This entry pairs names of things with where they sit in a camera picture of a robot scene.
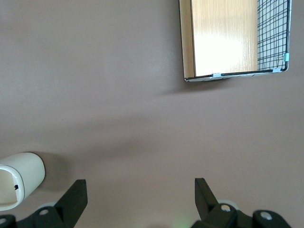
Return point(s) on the brown table cover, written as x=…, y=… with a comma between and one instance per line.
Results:
x=107, y=95

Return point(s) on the dark wooden board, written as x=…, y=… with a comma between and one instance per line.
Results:
x=187, y=40

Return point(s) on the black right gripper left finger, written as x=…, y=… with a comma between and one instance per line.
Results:
x=69, y=209

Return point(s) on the cream plastic trash can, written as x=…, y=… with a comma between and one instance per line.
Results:
x=31, y=171

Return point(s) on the light wooden board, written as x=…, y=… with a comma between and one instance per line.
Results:
x=223, y=38

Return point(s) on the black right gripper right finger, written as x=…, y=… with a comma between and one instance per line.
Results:
x=213, y=216

